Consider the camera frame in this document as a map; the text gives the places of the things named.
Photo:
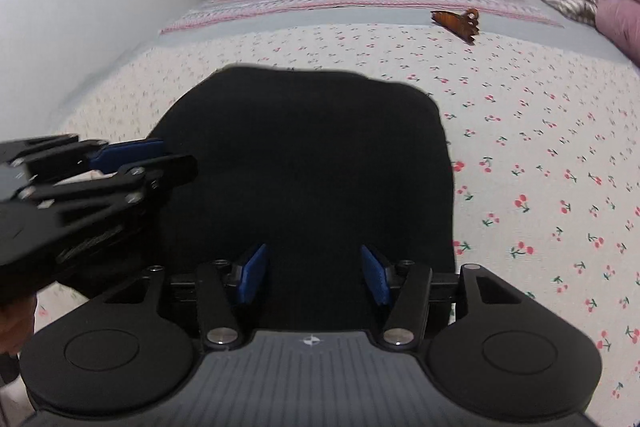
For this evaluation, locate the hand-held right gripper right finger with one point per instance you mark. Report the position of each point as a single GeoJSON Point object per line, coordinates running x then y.
{"type": "Point", "coordinates": [376, 274]}

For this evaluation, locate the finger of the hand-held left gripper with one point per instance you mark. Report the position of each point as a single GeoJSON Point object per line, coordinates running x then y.
{"type": "Point", "coordinates": [125, 154]}
{"type": "Point", "coordinates": [150, 179]}

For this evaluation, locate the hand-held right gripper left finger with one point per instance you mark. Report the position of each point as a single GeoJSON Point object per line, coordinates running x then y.
{"type": "Point", "coordinates": [252, 274]}

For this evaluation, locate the black pants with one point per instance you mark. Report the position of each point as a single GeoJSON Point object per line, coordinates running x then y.
{"type": "Point", "coordinates": [310, 167]}

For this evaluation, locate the person's left hand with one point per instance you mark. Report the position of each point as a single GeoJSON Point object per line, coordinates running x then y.
{"type": "Point", "coordinates": [15, 324]}

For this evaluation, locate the cherry print bed sheet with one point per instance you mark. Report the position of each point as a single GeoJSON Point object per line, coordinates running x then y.
{"type": "Point", "coordinates": [525, 157]}

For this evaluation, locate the brown hair claw clip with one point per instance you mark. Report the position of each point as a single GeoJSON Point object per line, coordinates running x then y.
{"type": "Point", "coordinates": [455, 23]}

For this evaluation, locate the grey bed sheet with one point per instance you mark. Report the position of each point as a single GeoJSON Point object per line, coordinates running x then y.
{"type": "Point", "coordinates": [575, 42]}

